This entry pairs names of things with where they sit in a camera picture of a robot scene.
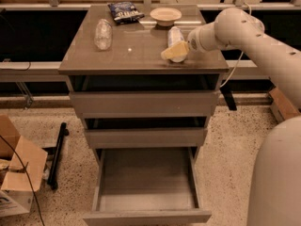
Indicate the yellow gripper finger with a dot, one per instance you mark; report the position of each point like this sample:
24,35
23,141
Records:
177,51

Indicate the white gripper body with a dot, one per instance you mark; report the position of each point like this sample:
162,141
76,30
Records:
195,42

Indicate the blue label plastic bottle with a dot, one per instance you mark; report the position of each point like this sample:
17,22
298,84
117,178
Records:
175,35

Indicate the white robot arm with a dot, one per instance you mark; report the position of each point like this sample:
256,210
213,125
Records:
275,193

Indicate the grey drawer cabinet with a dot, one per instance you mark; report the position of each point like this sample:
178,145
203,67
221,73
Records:
136,49

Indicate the clear crumpled plastic bottle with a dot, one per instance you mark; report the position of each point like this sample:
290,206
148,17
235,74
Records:
103,35

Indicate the grey top drawer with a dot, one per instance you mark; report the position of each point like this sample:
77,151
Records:
145,95

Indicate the grey middle drawer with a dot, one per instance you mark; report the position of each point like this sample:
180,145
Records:
146,132

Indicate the grey open bottom drawer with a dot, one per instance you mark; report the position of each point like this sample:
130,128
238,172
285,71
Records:
151,186

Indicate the beige bowl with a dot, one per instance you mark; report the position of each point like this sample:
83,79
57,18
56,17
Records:
165,16

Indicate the blue chip bag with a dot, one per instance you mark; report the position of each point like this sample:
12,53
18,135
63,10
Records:
125,12

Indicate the cardboard box right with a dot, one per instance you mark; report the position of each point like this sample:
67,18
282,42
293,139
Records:
281,106

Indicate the black bar on floor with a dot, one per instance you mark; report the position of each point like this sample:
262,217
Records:
63,132

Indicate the open cardboard box left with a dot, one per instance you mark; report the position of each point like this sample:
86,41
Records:
26,162

